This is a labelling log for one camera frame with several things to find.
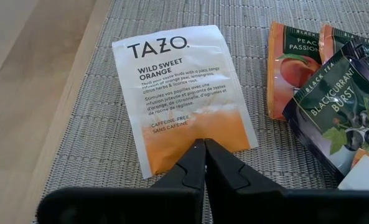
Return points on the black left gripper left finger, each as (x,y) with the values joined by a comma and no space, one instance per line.
(171,202)

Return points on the blackcurrant burst tea packet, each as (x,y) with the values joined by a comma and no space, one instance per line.
(327,109)

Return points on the peach passion fruit tea packet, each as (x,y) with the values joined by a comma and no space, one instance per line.
(330,40)
(283,77)

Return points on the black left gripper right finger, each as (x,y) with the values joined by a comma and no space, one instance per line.
(240,202)

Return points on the grey woven placemat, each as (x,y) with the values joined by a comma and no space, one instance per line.
(87,124)

